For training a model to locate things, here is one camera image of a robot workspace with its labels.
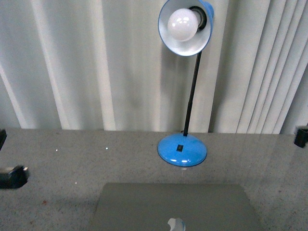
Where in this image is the white pleated curtain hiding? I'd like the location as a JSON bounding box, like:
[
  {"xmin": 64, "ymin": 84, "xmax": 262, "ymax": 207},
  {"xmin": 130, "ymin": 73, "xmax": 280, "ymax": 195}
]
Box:
[{"xmin": 0, "ymin": 0, "xmax": 308, "ymax": 134}]

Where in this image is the black clamp at table edge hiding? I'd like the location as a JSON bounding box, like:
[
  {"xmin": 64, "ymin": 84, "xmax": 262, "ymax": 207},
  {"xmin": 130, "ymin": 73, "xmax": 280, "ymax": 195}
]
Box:
[{"xmin": 294, "ymin": 125, "xmax": 308, "ymax": 148}]

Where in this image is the blue desk lamp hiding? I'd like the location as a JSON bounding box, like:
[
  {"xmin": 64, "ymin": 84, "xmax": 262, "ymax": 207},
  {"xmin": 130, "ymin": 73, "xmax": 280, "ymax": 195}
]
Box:
[{"xmin": 157, "ymin": 0, "xmax": 214, "ymax": 167}]

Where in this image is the black clamp far left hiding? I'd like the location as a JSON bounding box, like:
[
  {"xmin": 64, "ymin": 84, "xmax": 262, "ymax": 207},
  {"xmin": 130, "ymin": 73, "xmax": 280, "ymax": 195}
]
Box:
[{"xmin": 0, "ymin": 129, "xmax": 7, "ymax": 150}]

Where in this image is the black clamp left edge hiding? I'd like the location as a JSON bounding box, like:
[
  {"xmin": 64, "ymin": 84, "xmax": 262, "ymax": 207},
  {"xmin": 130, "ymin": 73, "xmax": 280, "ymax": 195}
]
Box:
[{"xmin": 0, "ymin": 166, "xmax": 30, "ymax": 190}]

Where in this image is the silver laptop computer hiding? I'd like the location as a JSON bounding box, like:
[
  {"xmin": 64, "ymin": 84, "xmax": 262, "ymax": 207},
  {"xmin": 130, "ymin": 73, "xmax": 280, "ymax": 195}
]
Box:
[{"xmin": 89, "ymin": 183, "xmax": 263, "ymax": 231}]

